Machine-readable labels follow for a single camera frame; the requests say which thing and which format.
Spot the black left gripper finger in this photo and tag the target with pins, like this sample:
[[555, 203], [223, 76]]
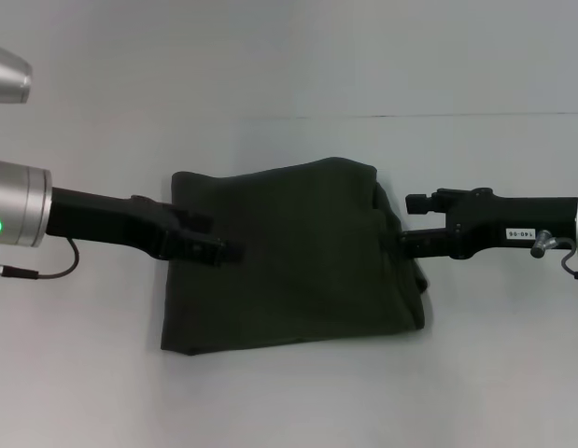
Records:
[[202, 247], [193, 218]]

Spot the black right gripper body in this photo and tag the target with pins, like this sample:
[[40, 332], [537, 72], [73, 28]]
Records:
[[508, 224]]

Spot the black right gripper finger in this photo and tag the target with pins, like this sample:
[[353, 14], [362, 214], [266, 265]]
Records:
[[431, 201], [426, 242]]

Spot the dark green FREE! t-shirt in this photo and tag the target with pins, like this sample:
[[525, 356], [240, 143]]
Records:
[[293, 261]]

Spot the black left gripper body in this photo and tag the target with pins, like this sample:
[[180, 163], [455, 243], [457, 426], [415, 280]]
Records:
[[111, 221]]

